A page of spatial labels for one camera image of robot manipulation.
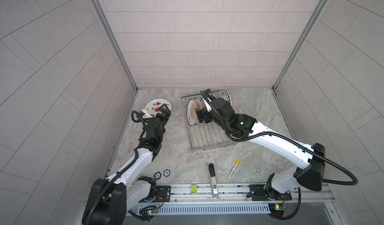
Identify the left green circuit board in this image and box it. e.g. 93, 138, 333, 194
141, 206, 159, 217

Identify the perforated vent strip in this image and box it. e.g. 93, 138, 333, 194
127, 203, 271, 216

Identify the blue striped white plate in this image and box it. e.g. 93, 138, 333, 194
214, 90, 232, 104

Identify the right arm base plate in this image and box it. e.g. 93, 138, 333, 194
246, 185, 292, 202

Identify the right green circuit board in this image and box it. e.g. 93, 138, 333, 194
269, 204, 287, 219

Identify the black silver handheld tool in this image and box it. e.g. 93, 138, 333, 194
208, 163, 219, 198

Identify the orange sunburst plate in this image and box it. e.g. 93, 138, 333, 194
194, 98, 202, 125
187, 99, 198, 126

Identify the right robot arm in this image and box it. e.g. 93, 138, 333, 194
187, 89, 358, 221

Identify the aluminium front rail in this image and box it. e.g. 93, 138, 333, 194
85, 181, 335, 206

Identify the yellow white marker pen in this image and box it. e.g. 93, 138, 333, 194
227, 158, 242, 181

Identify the red text white plate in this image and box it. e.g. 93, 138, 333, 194
201, 97, 211, 112

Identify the green circuit board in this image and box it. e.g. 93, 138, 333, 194
269, 204, 287, 219
141, 206, 159, 217

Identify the orange sunburst plate front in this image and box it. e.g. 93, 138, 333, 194
187, 99, 198, 126

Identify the watermelon pattern white plate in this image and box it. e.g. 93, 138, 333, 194
142, 98, 172, 117

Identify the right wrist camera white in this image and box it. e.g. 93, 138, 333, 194
204, 89, 216, 100

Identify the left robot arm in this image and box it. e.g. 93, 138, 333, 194
82, 98, 172, 225

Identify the green small block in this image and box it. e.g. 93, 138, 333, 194
191, 185, 198, 194

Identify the metal wire dish rack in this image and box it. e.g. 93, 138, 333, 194
180, 94, 236, 154

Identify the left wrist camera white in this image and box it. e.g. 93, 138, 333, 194
139, 110, 153, 119

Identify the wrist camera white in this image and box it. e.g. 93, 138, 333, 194
204, 89, 216, 100
139, 110, 153, 119

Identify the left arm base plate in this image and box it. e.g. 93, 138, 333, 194
139, 186, 171, 203

